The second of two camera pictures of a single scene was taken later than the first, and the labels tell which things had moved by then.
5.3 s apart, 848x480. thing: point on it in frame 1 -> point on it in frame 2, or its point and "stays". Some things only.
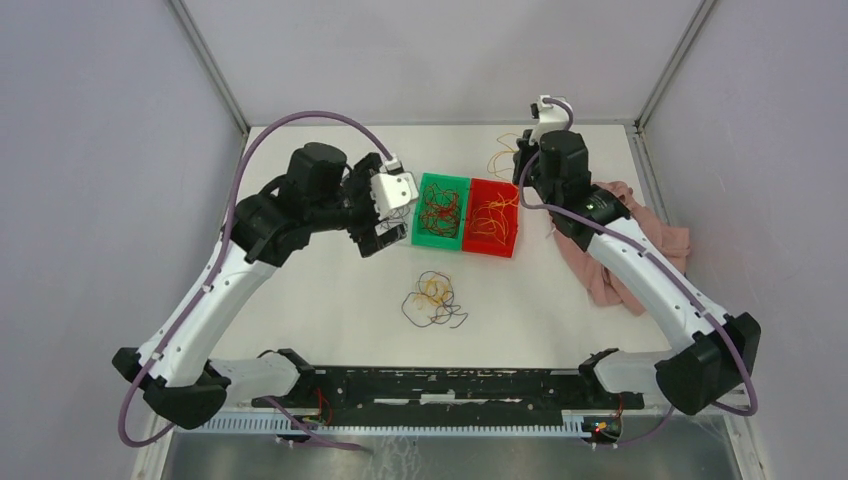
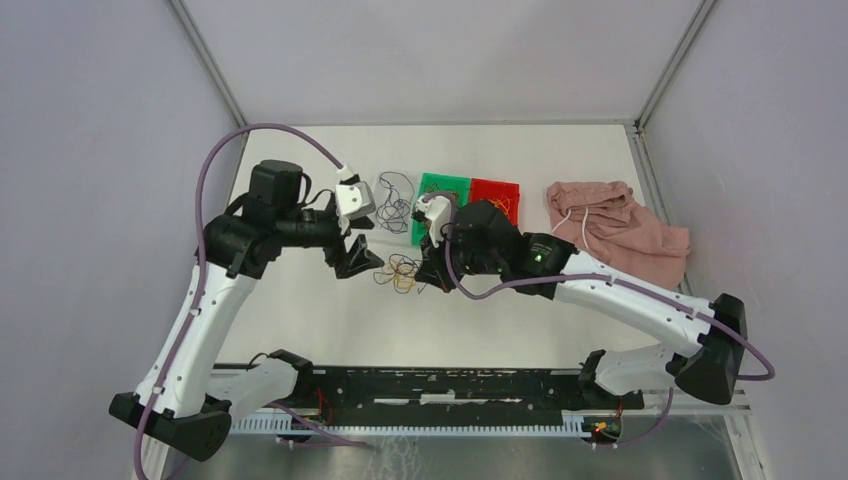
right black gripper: [523, 153] -> [433, 268]
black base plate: [451, 396] stays
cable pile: [432, 301] -> [401, 271]
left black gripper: [365, 235] -> [357, 260]
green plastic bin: [420, 235] stays
